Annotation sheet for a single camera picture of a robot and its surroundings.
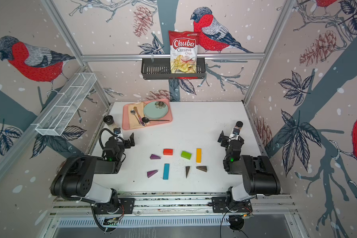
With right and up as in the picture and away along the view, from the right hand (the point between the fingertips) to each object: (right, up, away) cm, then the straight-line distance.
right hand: (229, 131), depth 91 cm
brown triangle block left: (-27, -22, -8) cm, 36 cm away
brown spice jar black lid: (+8, +4, +5) cm, 11 cm away
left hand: (-65, +1, 0) cm, 65 cm away
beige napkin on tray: (-67, +11, +23) cm, 71 cm away
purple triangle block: (-48, -16, -2) cm, 51 cm away
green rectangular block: (-28, -15, -1) cm, 31 cm away
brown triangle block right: (-18, -21, -6) cm, 28 cm away
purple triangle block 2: (-48, -23, -9) cm, 54 cm away
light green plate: (-52, +15, +25) cm, 60 cm away
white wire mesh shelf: (-92, +8, -20) cm, 95 cm away
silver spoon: (-69, +13, +23) cm, 74 cm away
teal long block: (-40, -23, -6) cm, 46 cm away
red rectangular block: (-39, -13, -1) cm, 41 cm away
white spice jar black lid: (-79, +7, +6) cm, 80 cm away
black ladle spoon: (-57, +7, +17) cm, 60 cm away
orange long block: (-19, -15, +1) cm, 24 cm away
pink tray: (-42, +8, +20) cm, 47 cm away
